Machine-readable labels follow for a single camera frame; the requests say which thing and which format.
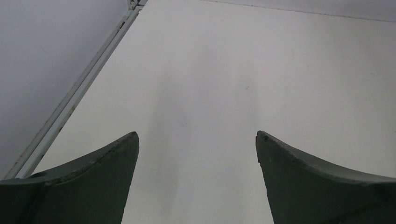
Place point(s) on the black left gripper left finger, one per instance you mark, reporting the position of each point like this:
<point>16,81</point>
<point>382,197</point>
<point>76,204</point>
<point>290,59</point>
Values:
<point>92,189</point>

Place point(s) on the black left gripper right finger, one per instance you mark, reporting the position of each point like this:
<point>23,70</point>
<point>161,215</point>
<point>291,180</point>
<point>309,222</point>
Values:
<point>304,189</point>

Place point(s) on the aluminium frame rail left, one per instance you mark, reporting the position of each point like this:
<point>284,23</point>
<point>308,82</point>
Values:
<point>50,53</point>

